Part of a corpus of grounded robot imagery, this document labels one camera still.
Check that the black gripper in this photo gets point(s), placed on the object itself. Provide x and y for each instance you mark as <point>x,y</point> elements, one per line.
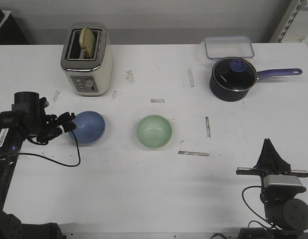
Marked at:
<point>279,166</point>
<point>40,127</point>

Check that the blue bowl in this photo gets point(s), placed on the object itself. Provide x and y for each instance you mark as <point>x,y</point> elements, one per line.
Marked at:
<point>90,127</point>

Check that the green bowl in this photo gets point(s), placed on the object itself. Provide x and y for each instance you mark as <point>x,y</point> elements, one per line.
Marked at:
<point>154,131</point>

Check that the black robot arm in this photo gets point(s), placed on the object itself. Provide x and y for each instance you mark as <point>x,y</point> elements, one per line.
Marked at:
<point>12,136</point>
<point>287,216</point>

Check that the cream and chrome toaster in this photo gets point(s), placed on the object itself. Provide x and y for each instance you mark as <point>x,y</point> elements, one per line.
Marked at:
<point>89,77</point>

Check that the toast slice in toaster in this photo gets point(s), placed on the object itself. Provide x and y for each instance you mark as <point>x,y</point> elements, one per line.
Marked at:
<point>87,43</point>

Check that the dark blue saucepan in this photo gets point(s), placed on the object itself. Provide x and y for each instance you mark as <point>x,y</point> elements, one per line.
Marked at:
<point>231,96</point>

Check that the glass pot lid blue knob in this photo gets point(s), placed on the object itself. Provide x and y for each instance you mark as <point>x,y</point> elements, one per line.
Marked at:
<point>234,74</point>

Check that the clear plastic container blue rim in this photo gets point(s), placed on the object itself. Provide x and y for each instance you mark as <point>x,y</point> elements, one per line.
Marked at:
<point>217,47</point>

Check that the white metal shelving rack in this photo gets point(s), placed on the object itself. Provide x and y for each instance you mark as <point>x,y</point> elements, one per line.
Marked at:
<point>293,27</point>

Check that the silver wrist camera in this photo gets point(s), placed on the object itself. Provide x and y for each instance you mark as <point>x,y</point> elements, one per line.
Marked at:
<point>281,180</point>

